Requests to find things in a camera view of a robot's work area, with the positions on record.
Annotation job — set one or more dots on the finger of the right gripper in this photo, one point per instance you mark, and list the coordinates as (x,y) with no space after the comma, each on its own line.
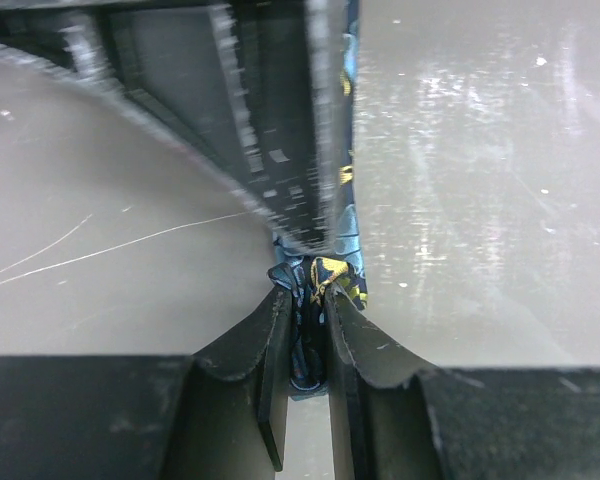
(251,86)

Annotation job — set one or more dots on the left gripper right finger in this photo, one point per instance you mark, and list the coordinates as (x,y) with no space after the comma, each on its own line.
(395,415)

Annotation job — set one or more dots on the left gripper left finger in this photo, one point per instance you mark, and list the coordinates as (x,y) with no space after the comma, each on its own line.
(217,414)

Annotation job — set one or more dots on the blue floral tie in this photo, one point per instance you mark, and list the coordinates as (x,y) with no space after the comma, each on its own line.
(307,276)

